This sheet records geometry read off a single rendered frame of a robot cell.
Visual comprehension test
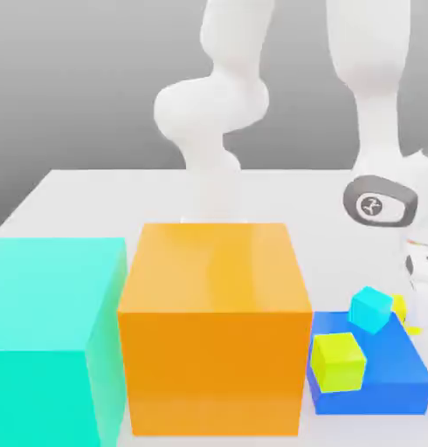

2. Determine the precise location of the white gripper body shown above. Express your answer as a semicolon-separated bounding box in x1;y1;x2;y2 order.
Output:
408;246;428;299

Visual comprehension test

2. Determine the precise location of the small yellow cube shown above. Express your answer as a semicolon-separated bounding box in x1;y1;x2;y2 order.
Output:
390;293;422;337

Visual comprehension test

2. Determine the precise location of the small cyan cube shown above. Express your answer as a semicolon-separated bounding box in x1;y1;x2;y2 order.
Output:
348;285;394;336

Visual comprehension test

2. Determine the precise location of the small lime cube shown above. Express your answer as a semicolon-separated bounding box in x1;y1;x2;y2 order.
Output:
309;332;368;395

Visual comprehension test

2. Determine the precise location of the large blue box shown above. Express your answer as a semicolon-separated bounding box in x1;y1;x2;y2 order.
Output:
306;310;428;416

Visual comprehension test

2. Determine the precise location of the large orange box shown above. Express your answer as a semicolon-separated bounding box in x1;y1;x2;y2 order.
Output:
116;222;314;437

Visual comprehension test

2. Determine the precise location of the large turquoise box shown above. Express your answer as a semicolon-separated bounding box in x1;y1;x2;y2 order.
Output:
0;237;128;447

